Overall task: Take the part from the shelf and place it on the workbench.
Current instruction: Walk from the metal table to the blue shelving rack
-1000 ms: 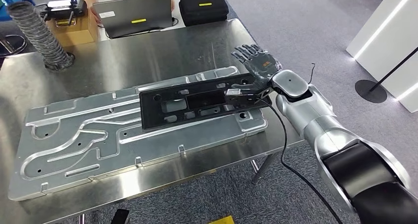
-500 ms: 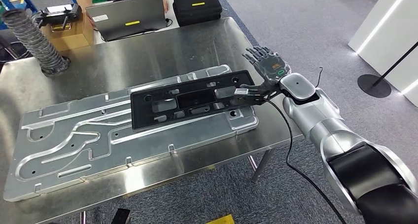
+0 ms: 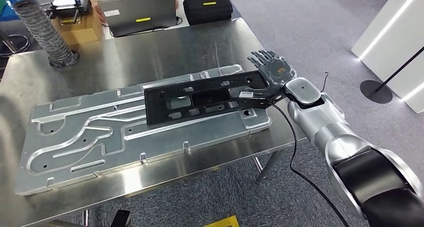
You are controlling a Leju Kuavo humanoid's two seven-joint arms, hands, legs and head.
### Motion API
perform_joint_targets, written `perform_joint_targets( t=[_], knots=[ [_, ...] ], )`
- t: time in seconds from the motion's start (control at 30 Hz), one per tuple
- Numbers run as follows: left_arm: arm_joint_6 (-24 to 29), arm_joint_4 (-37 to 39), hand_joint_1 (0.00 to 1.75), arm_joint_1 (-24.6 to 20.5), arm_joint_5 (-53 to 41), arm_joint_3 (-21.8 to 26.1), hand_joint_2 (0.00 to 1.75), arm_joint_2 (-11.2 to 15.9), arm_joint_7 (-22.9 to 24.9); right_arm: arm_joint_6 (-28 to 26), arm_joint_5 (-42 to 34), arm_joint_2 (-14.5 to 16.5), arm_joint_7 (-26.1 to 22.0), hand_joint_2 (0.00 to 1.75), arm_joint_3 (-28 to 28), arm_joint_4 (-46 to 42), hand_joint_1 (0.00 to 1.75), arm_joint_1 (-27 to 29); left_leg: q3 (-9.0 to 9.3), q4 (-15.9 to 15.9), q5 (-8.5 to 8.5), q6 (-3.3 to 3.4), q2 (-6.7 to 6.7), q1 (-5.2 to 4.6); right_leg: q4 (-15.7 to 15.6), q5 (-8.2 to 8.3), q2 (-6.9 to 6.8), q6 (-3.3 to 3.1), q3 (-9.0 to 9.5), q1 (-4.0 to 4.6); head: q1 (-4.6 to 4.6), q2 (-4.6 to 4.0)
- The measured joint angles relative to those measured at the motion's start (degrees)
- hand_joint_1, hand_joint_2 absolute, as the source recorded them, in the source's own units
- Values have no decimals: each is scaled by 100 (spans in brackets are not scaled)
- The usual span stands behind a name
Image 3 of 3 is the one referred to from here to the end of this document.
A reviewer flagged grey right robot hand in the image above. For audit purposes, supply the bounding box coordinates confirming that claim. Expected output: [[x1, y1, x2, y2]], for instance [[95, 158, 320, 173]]
[[246, 49, 298, 99]]

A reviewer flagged black plastic panel part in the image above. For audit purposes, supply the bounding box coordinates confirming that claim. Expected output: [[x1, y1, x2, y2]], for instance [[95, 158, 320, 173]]
[[144, 69, 270, 130]]

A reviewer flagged stainless steel workbench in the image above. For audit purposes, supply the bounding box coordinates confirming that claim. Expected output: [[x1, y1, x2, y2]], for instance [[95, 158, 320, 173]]
[[0, 17, 307, 227]]

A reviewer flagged black carrying case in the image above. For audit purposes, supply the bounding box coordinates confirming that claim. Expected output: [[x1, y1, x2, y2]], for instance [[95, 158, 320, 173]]
[[182, 0, 234, 26]]

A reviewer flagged grey machined metal plate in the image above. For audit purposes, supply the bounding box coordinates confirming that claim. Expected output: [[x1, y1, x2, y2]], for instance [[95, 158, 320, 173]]
[[13, 64, 273, 197]]

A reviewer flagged grey laptop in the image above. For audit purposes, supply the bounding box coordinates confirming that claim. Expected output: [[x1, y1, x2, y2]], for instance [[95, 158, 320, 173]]
[[98, 0, 177, 38]]

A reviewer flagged brown cardboard box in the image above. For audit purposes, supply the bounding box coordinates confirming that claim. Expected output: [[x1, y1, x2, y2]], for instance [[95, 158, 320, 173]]
[[51, 6, 104, 47]]

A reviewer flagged black floor plate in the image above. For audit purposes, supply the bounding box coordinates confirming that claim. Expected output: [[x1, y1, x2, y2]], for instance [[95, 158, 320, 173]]
[[110, 209, 131, 227]]

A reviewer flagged black handheld device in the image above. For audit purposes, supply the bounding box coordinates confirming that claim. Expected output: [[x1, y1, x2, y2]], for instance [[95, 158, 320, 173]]
[[46, 0, 94, 25]]

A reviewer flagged dark metal cylinder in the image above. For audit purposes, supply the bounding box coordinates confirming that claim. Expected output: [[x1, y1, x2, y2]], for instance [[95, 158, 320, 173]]
[[13, 0, 80, 70]]

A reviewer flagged steel pole round base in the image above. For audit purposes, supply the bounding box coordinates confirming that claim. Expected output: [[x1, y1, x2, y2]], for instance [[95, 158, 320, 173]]
[[0, 30, 31, 58]]

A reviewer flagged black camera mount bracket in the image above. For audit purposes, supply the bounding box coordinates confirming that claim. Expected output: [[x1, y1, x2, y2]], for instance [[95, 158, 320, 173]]
[[236, 92, 287, 110]]

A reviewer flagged thin black wire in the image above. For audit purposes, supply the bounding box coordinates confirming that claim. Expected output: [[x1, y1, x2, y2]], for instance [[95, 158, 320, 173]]
[[320, 71, 329, 93]]

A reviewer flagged black stanchion post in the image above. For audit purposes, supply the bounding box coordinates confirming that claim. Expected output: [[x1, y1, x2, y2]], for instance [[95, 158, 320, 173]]
[[360, 45, 424, 104]]

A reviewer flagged blue metal cart frame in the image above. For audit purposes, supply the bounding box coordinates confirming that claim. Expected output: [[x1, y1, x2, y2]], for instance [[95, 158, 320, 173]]
[[0, 0, 84, 22]]

